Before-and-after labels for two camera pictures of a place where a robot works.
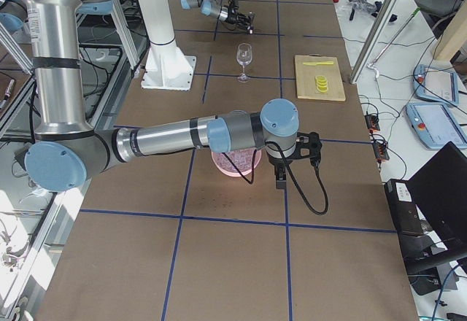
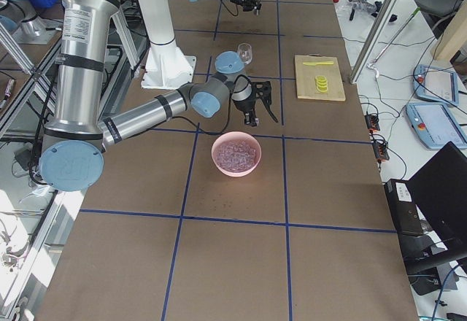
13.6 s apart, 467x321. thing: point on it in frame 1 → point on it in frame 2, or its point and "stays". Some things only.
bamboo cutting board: x=306 y=77 stays
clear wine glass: x=244 y=57 stays
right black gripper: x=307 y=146 → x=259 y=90
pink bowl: x=243 y=158 stays
